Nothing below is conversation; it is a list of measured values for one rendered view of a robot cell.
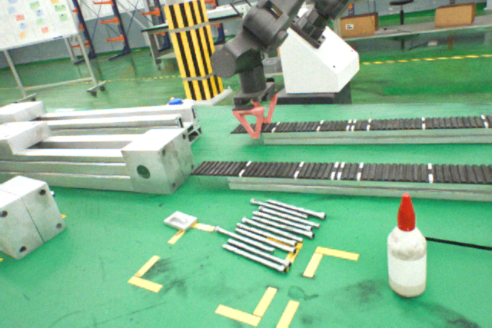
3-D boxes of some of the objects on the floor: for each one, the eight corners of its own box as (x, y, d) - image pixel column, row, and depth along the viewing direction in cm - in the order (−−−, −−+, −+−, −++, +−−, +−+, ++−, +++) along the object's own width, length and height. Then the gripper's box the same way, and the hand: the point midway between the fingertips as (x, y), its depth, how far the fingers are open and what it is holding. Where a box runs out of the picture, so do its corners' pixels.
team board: (16, 109, 607) (-42, -15, 530) (35, 100, 651) (-15, -15, 575) (94, 97, 574) (45, -37, 497) (109, 88, 619) (67, -35, 542)
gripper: (254, 70, 71) (267, 142, 77) (273, 56, 81) (283, 120, 87) (223, 73, 73) (237, 143, 79) (245, 59, 84) (257, 121, 90)
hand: (260, 127), depth 83 cm, fingers open, 8 cm apart
